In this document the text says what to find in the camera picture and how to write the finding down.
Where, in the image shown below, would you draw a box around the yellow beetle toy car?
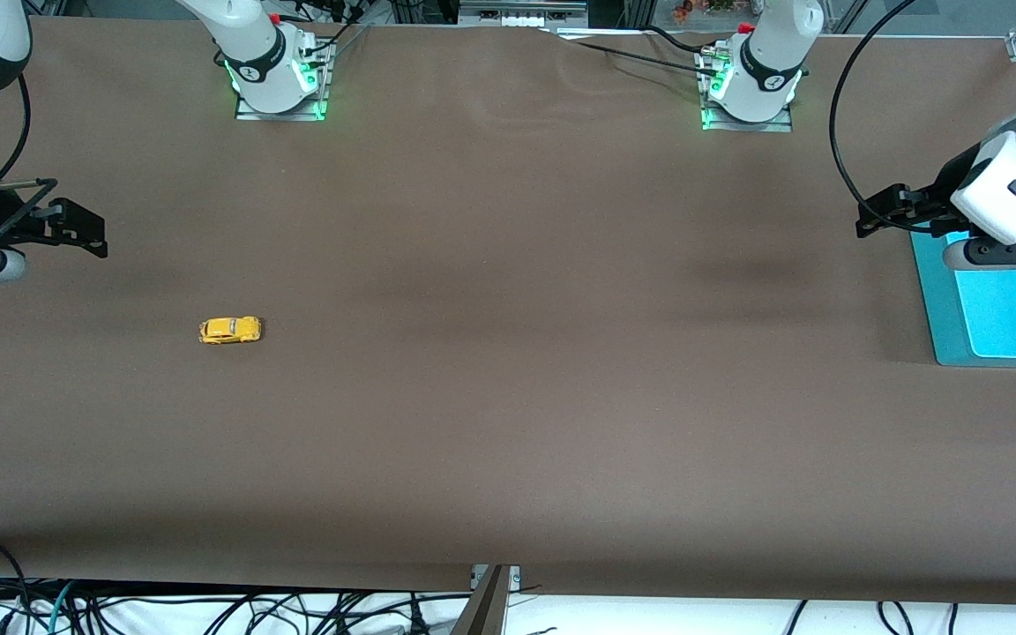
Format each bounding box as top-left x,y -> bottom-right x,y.
198,316 -> 263,346

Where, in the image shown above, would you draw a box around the teal plastic bin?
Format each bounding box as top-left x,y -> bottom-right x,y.
911,207 -> 1016,368

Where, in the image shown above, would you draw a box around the orange background objects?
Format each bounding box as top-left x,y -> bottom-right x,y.
670,0 -> 740,24

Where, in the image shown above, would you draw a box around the brown table cover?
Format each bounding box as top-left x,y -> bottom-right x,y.
0,16 -> 1016,606

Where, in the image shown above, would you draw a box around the grey metal beam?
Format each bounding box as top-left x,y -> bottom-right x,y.
450,566 -> 510,635

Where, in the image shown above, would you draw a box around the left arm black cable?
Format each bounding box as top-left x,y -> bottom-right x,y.
828,0 -> 919,232

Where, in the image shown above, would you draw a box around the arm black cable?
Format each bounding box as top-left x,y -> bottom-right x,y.
828,0 -> 919,232
0,74 -> 60,265

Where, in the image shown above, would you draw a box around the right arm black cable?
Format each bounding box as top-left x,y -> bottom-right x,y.
0,74 -> 60,265

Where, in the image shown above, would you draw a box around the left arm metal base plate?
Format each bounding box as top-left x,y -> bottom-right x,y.
700,49 -> 794,134

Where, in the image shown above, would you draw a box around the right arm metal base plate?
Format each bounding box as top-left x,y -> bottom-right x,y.
235,40 -> 330,123

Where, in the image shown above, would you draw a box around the short black table cable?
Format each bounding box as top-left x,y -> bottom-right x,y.
643,24 -> 721,56

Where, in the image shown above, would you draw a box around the long black table cable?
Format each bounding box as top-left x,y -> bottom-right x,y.
543,28 -> 722,80

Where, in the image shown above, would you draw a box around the black cable by base plate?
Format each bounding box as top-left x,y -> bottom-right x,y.
292,0 -> 373,68

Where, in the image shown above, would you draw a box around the teal floor cable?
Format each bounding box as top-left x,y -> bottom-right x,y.
46,579 -> 78,635

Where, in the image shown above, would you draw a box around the small metal edge bracket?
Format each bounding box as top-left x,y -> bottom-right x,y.
471,564 -> 523,592

